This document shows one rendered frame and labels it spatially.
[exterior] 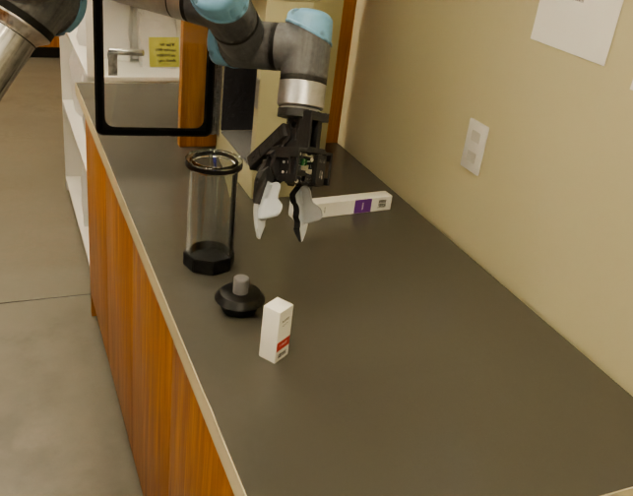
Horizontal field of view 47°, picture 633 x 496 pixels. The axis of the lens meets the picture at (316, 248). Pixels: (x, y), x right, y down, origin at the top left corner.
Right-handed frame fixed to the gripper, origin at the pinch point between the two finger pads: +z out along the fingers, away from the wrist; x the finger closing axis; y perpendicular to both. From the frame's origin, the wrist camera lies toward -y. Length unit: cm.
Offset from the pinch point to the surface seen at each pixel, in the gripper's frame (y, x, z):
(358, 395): 14.3, 8.5, 23.8
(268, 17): -38, 21, -44
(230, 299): -12.3, 0.8, 13.2
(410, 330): 6.4, 28.4, 15.7
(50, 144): -355, 98, -20
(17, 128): -387, 89, -28
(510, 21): 2, 53, -47
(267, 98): -43, 27, -28
